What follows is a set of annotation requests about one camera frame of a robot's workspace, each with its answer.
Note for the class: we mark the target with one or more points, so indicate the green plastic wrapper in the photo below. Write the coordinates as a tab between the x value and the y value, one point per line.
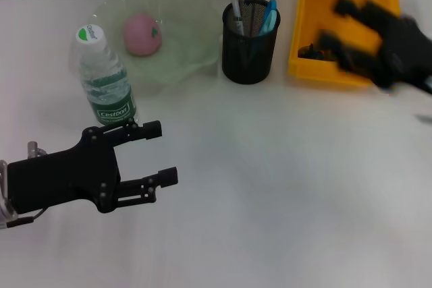
310	51

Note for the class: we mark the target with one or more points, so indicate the green glass fruit plate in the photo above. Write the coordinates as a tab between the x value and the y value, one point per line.
182	31

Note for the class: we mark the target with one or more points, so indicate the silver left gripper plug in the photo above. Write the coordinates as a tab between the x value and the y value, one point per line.
33	149

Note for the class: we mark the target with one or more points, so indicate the blue scissors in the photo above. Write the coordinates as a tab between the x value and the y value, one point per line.
268	18

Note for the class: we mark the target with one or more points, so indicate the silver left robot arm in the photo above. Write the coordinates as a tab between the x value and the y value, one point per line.
4	197

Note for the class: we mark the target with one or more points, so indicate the pink peach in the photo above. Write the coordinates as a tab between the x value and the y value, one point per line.
140	36

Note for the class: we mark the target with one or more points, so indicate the yellow plastic bin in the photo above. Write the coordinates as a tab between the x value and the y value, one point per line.
324	15

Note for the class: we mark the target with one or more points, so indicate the black mesh pen holder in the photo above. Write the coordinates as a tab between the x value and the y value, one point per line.
249	62

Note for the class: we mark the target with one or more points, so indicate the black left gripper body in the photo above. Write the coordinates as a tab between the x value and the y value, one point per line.
67	176

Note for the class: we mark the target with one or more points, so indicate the clear green-label water bottle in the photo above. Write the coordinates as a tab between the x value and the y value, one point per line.
108	92

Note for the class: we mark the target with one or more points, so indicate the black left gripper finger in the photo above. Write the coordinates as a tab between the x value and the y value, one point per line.
168	176
152	131

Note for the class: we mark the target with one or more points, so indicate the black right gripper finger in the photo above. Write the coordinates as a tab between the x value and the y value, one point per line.
351	53
364	9

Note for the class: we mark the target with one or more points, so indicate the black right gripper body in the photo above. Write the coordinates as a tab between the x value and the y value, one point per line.
405	52

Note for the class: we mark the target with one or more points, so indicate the grey white ballpoint pen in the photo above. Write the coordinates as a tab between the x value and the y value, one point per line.
236	8

